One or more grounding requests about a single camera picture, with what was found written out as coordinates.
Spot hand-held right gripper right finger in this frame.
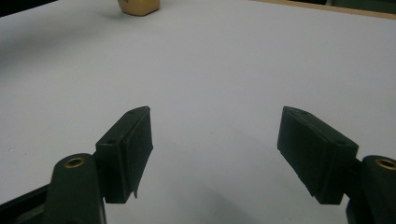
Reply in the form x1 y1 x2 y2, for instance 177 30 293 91
276 105 360 205

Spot white board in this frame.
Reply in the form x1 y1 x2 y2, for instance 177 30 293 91
0 0 396 224

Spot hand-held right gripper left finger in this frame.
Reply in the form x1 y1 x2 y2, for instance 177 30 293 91
94 105 154 204

